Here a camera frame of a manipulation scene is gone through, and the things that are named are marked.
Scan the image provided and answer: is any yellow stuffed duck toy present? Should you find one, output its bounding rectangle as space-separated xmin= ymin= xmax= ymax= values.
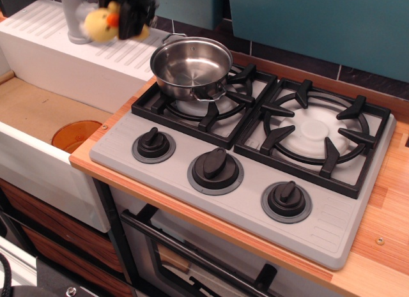
xmin=84 ymin=1 xmax=150 ymax=43

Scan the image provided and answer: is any grey toy faucet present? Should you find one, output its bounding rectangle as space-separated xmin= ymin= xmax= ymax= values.
xmin=61 ymin=0 xmax=98 ymax=45

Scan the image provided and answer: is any stainless steel pot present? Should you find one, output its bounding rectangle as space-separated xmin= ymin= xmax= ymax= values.
xmin=150 ymin=33 xmax=233 ymax=102

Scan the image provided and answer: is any white toy sink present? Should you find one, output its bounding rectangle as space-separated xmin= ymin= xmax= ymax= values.
xmin=1 ymin=0 xmax=165 ymax=232

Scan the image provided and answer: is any left black burner grate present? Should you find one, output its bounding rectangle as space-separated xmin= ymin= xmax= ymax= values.
xmin=132 ymin=64 xmax=278 ymax=149

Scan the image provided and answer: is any black burner grate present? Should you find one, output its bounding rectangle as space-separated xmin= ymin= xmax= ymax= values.
xmin=132 ymin=64 xmax=278 ymax=149
xmin=234 ymin=79 xmax=396 ymax=199

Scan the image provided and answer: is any left black stove knob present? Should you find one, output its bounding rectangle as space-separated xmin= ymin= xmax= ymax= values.
xmin=132 ymin=127 xmax=176 ymax=164

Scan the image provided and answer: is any black stove knob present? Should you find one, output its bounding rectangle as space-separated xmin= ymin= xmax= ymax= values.
xmin=132 ymin=127 xmax=176 ymax=164
xmin=187 ymin=148 xmax=244 ymax=196
xmin=261 ymin=181 xmax=313 ymax=224

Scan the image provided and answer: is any orange plastic drain plate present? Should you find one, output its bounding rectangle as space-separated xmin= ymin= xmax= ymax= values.
xmin=51 ymin=120 xmax=102 ymax=153

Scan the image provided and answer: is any middle black stove knob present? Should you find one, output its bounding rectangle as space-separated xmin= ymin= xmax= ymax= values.
xmin=187 ymin=148 xmax=244 ymax=196

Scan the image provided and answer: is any right black burner grate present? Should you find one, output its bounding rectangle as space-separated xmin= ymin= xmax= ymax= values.
xmin=234 ymin=79 xmax=396 ymax=199

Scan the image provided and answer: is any wooden drawer front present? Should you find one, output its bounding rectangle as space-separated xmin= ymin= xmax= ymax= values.
xmin=1 ymin=180 xmax=135 ymax=296

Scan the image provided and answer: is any right black stove knob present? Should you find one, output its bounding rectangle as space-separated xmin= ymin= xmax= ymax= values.
xmin=261 ymin=181 xmax=313 ymax=224

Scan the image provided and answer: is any toy oven door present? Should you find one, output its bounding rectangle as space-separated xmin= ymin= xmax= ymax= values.
xmin=111 ymin=188 xmax=336 ymax=296

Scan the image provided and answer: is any grey toy stove top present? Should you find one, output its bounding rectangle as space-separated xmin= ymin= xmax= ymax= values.
xmin=88 ymin=64 xmax=397 ymax=271

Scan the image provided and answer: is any black oven door handle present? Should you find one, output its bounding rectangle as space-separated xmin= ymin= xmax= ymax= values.
xmin=120 ymin=204 xmax=277 ymax=296

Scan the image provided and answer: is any teal wall cabinet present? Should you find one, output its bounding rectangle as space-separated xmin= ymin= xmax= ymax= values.
xmin=157 ymin=0 xmax=408 ymax=81

